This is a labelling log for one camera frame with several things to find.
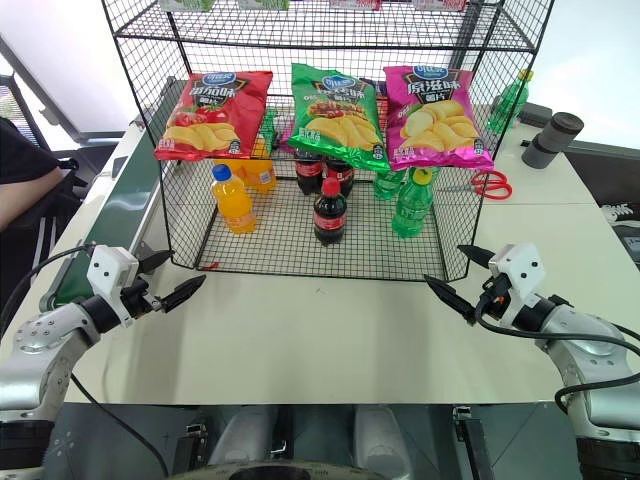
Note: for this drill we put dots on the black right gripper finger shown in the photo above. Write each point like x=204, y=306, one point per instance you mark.
x=477, y=254
x=450, y=299

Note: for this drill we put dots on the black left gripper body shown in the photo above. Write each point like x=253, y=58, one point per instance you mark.
x=136, y=297

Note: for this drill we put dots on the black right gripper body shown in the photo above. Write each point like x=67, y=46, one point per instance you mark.
x=494, y=297

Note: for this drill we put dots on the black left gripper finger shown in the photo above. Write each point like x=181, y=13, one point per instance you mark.
x=184, y=292
x=154, y=262

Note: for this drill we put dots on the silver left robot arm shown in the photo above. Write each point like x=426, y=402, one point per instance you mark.
x=45, y=345

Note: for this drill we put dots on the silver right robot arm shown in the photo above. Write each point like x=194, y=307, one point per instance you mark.
x=585, y=350

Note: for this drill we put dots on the bare person forearm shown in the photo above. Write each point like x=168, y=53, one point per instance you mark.
x=25, y=197

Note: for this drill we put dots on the green conveyor belt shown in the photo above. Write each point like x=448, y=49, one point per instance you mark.
x=125, y=200

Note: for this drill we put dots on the small red clip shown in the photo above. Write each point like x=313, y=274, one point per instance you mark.
x=212, y=266

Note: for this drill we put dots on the green soda bottle yellow cap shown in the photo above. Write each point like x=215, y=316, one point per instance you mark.
x=507, y=102
x=389, y=185
x=412, y=205

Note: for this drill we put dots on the orange soda bottle blue cap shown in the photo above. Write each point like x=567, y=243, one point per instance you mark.
x=260, y=176
x=235, y=202

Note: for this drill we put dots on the grey cylinder roll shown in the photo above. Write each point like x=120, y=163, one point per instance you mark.
x=550, y=140

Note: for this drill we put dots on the magenta potato chips bag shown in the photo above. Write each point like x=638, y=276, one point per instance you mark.
x=435, y=120

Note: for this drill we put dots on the cola bottle red cap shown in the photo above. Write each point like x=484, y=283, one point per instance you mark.
x=341, y=177
x=309, y=175
x=329, y=217

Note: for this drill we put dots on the black printed board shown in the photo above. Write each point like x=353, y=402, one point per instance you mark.
x=607, y=170

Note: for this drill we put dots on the red potato chips bag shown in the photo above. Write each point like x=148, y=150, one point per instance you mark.
x=210, y=115

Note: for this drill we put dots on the person in black clothes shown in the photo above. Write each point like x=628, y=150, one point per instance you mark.
x=25, y=155

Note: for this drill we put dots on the small green snack packet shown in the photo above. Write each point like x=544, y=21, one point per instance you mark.
x=271, y=130

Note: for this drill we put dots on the green potato chips bag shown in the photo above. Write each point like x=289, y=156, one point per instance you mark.
x=335, y=120

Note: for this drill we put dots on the pink white snack box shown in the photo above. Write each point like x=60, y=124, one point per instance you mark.
x=440, y=4

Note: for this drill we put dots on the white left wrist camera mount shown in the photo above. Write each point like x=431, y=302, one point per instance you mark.
x=107, y=272

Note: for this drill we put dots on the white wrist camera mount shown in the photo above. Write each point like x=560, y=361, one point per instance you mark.
x=522, y=270
x=107, y=272

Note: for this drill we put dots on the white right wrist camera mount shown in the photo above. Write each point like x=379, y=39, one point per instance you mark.
x=522, y=270

